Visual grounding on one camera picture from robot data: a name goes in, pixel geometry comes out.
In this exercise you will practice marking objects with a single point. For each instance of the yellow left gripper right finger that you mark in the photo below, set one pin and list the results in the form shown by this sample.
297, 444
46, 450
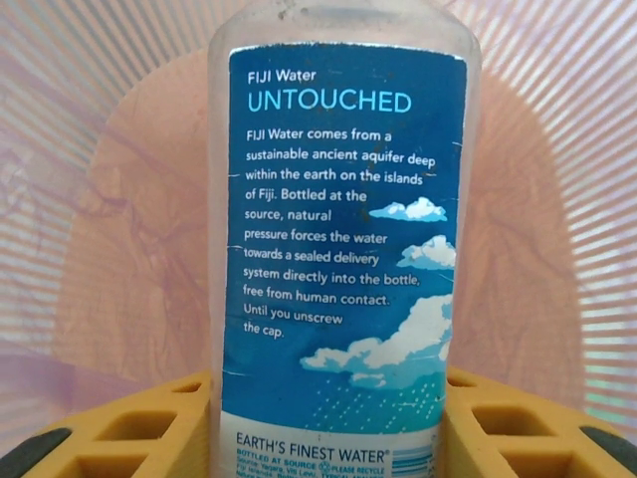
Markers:
458, 423

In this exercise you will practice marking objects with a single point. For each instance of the Fiji water bottle blue label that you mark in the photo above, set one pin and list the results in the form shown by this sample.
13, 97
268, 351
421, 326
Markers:
348, 199

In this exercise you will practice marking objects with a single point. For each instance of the pink mesh waste bin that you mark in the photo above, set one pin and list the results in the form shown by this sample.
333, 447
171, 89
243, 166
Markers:
124, 224

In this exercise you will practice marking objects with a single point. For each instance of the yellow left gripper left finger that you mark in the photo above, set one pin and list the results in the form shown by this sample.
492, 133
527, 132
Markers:
191, 423

